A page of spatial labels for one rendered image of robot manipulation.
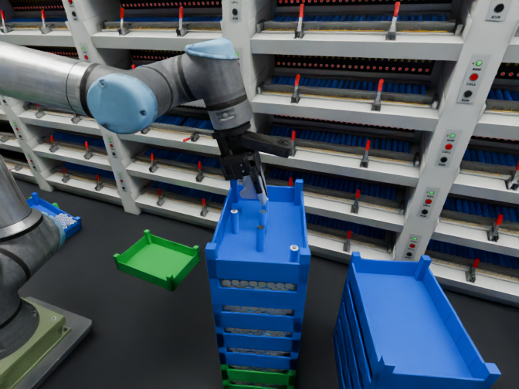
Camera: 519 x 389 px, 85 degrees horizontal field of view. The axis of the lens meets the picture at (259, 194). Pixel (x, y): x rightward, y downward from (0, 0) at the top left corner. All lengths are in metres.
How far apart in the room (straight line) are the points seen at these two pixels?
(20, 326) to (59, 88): 0.75
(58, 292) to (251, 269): 1.02
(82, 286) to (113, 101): 1.03
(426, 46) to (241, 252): 0.74
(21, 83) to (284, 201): 0.61
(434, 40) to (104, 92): 0.83
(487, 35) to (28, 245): 1.37
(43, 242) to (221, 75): 0.77
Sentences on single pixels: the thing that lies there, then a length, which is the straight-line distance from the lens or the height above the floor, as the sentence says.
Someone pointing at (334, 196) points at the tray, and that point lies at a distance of 1.21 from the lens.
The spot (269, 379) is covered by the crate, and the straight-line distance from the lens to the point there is 0.91.
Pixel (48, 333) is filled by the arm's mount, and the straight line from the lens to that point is 1.15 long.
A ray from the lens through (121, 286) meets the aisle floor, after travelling 1.35.
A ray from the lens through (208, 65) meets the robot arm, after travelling 0.58.
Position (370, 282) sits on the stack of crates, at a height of 0.32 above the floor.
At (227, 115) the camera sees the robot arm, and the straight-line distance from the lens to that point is 0.59.
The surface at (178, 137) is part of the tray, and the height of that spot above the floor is 0.49.
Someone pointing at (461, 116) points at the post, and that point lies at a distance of 1.03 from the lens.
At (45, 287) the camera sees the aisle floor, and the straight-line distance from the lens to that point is 1.51.
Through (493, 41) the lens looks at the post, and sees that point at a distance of 1.00.
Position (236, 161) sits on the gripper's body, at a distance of 0.64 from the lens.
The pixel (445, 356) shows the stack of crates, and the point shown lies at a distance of 0.80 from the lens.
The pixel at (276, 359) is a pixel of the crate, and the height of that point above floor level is 0.20.
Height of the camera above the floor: 0.93
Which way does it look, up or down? 31 degrees down
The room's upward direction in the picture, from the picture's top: straight up
